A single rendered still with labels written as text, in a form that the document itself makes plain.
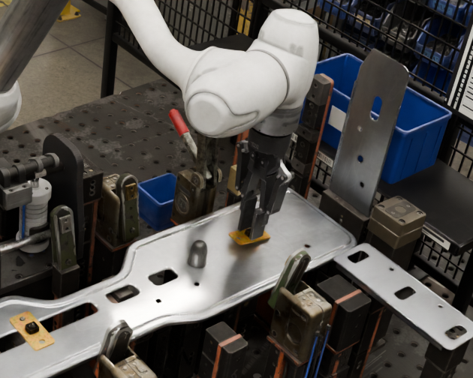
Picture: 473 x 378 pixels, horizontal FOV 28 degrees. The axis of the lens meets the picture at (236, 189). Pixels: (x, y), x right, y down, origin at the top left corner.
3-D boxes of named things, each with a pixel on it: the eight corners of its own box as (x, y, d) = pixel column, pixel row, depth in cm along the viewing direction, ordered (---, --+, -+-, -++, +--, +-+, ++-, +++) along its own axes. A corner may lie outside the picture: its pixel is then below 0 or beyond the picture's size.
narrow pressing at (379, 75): (366, 219, 190) (409, 70, 171) (326, 190, 197) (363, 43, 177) (369, 217, 190) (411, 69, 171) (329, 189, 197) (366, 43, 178)
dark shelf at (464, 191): (455, 258, 184) (459, 246, 182) (174, 58, 235) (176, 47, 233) (519, 224, 197) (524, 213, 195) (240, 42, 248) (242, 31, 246)
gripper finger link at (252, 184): (256, 155, 166) (251, 151, 167) (240, 201, 173) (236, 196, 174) (272, 150, 169) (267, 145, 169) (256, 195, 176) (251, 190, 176)
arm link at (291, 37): (266, 75, 166) (226, 100, 157) (281, -7, 158) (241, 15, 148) (319, 97, 163) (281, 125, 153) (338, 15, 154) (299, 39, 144)
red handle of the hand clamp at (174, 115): (202, 180, 181) (166, 109, 183) (197, 185, 182) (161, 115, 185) (219, 175, 183) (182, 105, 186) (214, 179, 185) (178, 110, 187)
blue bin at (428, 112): (390, 186, 196) (406, 133, 188) (287, 118, 212) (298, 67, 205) (438, 163, 206) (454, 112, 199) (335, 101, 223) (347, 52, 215)
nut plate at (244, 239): (239, 245, 174) (242, 240, 173) (227, 234, 176) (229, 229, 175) (271, 238, 179) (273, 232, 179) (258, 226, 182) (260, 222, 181)
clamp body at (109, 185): (99, 355, 190) (113, 207, 169) (68, 322, 196) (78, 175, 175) (137, 338, 195) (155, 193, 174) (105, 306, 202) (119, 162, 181)
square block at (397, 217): (360, 360, 200) (402, 226, 179) (333, 337, 204) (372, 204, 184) (385, 346, 204) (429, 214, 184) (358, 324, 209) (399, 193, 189)
